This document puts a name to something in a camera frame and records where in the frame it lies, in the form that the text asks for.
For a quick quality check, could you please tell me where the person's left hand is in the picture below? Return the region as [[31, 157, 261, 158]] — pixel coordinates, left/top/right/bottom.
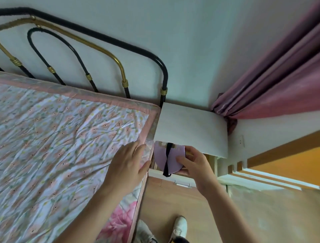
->
[[106, 141, 152, 193]]

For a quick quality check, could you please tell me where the person's right hand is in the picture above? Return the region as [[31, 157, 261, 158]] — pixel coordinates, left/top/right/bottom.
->
[[176, 146, 221, 197]]

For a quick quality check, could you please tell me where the purple sleep mask black strap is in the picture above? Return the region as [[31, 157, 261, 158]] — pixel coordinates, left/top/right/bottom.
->
[[153, 141, 187, 177]]

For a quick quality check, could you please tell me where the person's left forearm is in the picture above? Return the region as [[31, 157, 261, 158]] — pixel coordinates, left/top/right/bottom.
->
[[53, 184, 141, 243]]

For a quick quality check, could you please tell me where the person's right forearm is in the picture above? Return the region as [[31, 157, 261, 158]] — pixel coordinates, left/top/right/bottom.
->
[[199, 186, 254, 243]]

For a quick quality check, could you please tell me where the white bedside table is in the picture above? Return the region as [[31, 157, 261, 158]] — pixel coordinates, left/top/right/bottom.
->
[[147, 102, 229, 189]]

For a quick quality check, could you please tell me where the pink rose print mattress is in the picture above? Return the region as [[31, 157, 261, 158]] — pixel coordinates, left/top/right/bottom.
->
[[96, 175, 148, 243]]

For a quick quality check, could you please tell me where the person's white shoe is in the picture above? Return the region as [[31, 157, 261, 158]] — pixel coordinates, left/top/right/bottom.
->
[[169, 216, 188, 241]]

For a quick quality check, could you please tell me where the floral quilt with pink border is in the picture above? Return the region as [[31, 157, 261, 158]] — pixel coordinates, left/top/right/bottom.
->
[[0, 71, 160, 243]]

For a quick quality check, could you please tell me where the orange wooden panel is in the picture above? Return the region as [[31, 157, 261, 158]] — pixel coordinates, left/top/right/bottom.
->
[[246, 130, 320, 186]]

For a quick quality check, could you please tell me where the black and gold metal headboard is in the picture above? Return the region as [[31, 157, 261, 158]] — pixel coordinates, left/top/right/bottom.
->
[[0, 8, 169, 108]]

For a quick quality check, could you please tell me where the pink curtain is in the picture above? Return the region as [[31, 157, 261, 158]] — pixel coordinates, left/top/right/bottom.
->
[[210, 0, 320, 120]]

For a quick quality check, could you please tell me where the white drawer handle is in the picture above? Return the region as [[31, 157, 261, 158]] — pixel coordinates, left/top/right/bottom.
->
[[175, 180, 193, 189]]

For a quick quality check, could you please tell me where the white wooden frame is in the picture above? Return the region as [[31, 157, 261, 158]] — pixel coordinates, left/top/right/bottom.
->
[[217, 157, 320, 193]]

